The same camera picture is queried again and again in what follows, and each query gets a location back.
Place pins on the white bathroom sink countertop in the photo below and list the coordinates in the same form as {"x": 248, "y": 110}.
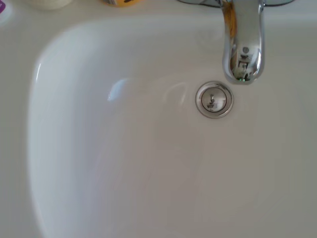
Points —
{"x": 123, "y": 153}

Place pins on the chrome sink drain stopper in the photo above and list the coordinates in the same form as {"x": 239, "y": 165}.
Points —
{"x": 214, "y": 99}

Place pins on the chrome sink faucet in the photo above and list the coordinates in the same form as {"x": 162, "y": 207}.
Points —
{"x": 244, "y": 37}

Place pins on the orange bottle with orange cap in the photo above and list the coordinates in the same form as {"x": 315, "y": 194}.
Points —
{"x": 119, "y": 3}

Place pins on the white bottle with purple label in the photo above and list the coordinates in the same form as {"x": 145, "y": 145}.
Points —
{"x": 3, "y": 10}

